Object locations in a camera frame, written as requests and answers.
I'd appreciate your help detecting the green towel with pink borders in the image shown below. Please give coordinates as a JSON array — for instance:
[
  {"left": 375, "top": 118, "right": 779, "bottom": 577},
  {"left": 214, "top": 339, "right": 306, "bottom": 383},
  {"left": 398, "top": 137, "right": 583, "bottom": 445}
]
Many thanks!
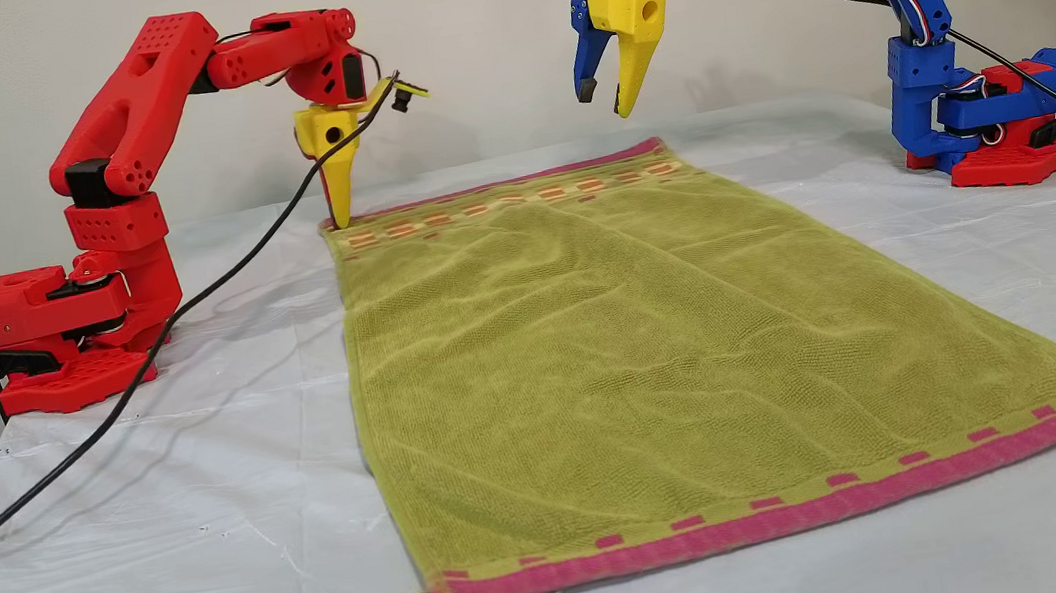
[{"left": 314, "top": 88, "right": 1056, "bottom": 593}]

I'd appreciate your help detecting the white plastic table cover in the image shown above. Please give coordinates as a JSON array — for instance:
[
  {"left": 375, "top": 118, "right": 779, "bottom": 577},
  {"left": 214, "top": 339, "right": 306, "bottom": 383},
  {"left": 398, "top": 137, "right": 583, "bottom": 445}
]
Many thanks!
[{"left": 0, "top": 60, "right": 1056, "bottom": 593}]

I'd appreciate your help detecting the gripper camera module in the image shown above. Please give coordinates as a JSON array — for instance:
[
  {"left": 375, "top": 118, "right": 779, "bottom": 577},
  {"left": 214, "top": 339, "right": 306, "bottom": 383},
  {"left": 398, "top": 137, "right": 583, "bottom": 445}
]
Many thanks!
[{"left": 357, "top": 69, "right": 432, "bottom": 119}]

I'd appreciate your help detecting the black camera cable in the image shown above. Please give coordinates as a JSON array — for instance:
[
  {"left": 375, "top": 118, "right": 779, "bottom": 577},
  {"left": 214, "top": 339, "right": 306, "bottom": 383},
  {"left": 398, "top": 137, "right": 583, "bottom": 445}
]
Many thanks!
[
  {"left": 701, "top": 0, "right": 1056, "bottom": 232},
  {"left": 0, "top": 70, "right": 460, "bottom": 593}
]

